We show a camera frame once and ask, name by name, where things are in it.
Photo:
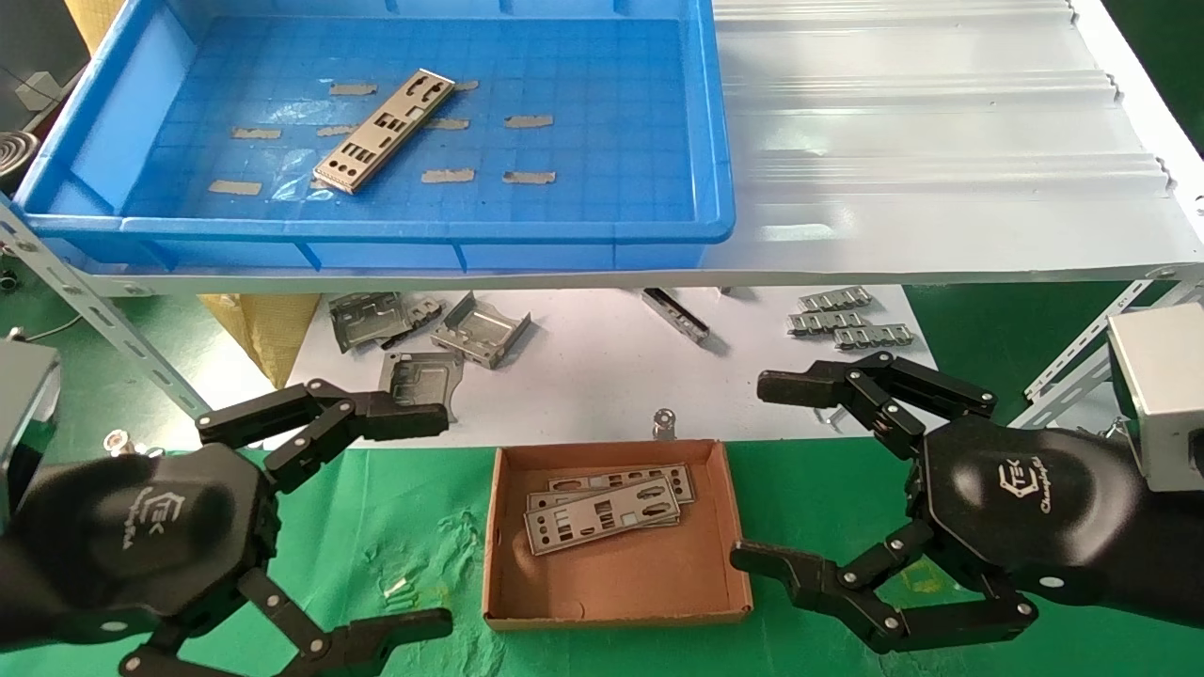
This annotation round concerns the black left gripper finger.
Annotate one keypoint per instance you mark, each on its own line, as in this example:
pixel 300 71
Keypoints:
pixel 404 421

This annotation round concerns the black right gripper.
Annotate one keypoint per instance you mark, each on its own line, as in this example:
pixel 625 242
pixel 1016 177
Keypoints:
pixel 1025 508

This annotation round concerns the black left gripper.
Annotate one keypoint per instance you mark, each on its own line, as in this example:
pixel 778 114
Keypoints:
pixel 141 536

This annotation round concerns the brown cardboard box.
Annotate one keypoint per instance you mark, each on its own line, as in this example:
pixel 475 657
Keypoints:
pixel 621 588

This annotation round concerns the blue plastic tray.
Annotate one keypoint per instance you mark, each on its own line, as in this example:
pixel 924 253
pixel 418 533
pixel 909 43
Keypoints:
pixel 583 75

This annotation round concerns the tan cardboard piece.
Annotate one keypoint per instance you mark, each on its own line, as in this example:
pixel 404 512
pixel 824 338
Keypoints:
pixel 89 14

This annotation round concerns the tiny clear plastic piece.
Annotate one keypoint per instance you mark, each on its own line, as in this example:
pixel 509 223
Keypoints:
pixel 397 588

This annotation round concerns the small silver metal part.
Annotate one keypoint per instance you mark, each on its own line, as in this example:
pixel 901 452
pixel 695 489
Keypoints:
pixel 830 420

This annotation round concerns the green cloth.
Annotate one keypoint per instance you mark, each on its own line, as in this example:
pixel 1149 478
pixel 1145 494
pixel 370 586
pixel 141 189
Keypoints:
pixel 376 508

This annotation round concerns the small perforated metal piece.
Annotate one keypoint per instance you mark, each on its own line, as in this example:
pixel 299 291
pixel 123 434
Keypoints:
pixel 428 308

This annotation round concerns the small metal connector shield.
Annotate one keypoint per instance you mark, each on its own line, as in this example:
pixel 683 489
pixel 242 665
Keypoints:
pixel 828 322
pixel 835 299
pixel 875 336

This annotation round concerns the yellow woven bag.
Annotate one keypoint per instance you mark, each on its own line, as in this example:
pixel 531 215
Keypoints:
pixel 263 329

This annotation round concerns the white table board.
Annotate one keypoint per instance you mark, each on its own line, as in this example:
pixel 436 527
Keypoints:
pixel 583 376

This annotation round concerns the white metal shelf board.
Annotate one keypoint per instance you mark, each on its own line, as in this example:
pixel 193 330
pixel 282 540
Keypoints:
pixel 941 141

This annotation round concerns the metal spiral coil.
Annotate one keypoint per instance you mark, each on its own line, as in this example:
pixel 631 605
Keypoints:
pixel 14 150

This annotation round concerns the grey metal block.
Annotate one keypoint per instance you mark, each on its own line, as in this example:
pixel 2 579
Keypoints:
pixel 38 89

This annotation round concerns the square grey metal bracket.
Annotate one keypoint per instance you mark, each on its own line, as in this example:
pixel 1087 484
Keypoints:
pixel 423 371

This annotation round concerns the flat grey metal bracket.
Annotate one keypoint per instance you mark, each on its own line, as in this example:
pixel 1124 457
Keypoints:
pixel 367 320

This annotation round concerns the open box-shaped metal bracket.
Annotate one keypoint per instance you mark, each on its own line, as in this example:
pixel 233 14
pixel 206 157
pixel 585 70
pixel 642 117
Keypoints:
pixel 484 329

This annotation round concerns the narrow metal rail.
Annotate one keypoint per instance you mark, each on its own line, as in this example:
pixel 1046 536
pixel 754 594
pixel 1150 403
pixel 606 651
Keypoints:
pixel 677 315

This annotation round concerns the grey slotted angle post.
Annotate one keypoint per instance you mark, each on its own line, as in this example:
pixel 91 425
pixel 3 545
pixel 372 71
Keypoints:
pixel 103 320
pixel 1091 334
pixel 1058 404

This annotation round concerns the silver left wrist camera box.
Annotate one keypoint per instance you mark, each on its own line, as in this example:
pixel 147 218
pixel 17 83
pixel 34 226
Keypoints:
pixel 23 376

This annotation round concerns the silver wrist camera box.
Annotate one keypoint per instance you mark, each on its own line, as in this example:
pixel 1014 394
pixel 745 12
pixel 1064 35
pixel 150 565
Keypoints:
pixel 23 376
pixel 1166 395

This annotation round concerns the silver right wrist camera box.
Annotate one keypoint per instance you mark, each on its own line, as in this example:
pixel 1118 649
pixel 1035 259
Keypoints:
pixel 1166 395

